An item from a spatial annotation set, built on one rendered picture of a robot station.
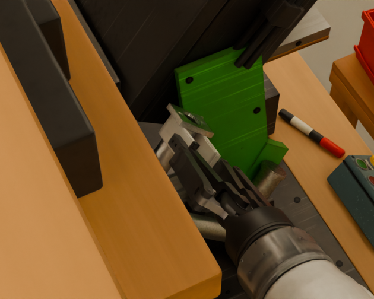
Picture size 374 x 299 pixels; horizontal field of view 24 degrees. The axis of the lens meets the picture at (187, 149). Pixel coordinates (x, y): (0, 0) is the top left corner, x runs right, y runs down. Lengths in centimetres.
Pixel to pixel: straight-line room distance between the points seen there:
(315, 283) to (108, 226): 27
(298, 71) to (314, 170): 21
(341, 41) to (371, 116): 118
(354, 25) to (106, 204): 228
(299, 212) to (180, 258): 78
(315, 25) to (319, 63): 144
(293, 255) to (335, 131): 63
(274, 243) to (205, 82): 27
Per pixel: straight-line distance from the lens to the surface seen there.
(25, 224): 16
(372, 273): 134
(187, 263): 60
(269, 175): 117
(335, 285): 83
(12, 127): 17
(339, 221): 137
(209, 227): 118
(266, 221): 90
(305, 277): 83
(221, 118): 111
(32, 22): 61
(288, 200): 138
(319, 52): 276
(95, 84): 69
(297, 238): 87
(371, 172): 138
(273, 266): 85
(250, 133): 115
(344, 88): 168
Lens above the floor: 208
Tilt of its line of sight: 56 degrees down
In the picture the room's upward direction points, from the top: straight up
